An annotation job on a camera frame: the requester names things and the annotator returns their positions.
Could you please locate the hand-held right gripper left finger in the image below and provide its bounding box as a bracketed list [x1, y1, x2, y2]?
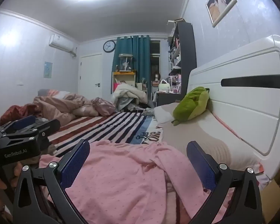
[13, 139, 91, 224]

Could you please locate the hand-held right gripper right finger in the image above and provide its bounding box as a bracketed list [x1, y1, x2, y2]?
[186, 141, 264, 224]

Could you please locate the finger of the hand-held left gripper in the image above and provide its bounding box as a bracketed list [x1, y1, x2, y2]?
[0, 115, 36, 135]
[21, 119, 61, 150]

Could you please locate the pink dotted garment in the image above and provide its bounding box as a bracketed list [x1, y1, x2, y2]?
[38, 141, 227, 224]

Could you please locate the pile of clothes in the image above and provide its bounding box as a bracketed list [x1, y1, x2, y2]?
[111, 82, 148, 111]

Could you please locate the person's left hand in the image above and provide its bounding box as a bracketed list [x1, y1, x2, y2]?
[0, 161, 23, 190]

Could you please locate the grey cloth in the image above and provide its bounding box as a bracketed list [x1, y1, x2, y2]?
[34, 117, 50, 125]

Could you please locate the red cloth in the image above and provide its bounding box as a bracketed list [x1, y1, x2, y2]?
[0, 104, 41, 126]

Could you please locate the beige pink duvet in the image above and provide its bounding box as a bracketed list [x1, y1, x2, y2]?
[33, 89, 101, 126]

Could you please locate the beige ribbed pillow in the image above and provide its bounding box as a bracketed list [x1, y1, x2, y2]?
[154, 103, 264, 175]

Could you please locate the striped blanket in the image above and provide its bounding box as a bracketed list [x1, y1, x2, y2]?
[48, 111, 164, 158]

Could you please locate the pink satin pillow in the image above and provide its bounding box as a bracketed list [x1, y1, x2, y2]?
[72, 97, 116, 117]

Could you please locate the green plush toy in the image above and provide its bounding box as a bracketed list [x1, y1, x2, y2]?
[171, 87, 210, 125]

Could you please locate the white door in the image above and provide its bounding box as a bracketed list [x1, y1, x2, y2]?
[80, 53, 103, 98]

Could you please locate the white headboard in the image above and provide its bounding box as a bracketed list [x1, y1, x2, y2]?
[186, 35, 280, 185]

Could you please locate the dark desk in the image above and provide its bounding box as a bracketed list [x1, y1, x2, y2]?
[155, 91, 185, 108]

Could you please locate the cardboard box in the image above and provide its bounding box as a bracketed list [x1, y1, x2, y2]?
[261, 178, 280, 224]

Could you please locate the white air conditioner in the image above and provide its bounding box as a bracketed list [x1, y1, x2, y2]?
[49, 34, 78, 57]

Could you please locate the white handbag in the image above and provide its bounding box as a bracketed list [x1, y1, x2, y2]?
[158, 79, 170, 92]

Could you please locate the yellow cabinet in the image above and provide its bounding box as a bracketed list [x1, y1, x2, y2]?
[112, 71, 137, 94]

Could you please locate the glass display case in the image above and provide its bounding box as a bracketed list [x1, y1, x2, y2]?
[118, 54, 133, 72]

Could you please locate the teal curtain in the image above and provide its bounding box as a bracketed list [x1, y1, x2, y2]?
[111, 35, 152, 96]

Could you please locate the window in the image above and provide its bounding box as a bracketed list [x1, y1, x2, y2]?
[150, 41, 161, 80]

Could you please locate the dark bookshelf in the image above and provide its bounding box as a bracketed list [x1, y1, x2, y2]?
[167, 19, 197, 94]

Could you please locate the light blue wall poster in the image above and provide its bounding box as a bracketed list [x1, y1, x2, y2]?
[43, 61, 53, 78]

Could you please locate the round wall clock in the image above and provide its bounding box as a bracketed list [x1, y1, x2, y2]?
[103, 40, 116, 53]

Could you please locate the framed wall picture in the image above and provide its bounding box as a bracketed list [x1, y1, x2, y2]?
[205, 0, 238, 28]

